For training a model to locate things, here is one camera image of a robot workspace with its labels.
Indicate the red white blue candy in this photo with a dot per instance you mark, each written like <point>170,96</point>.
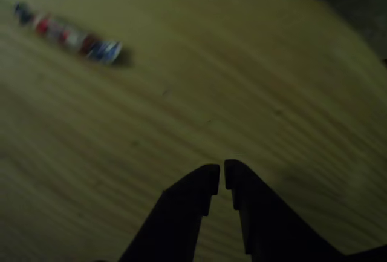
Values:
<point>69,35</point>

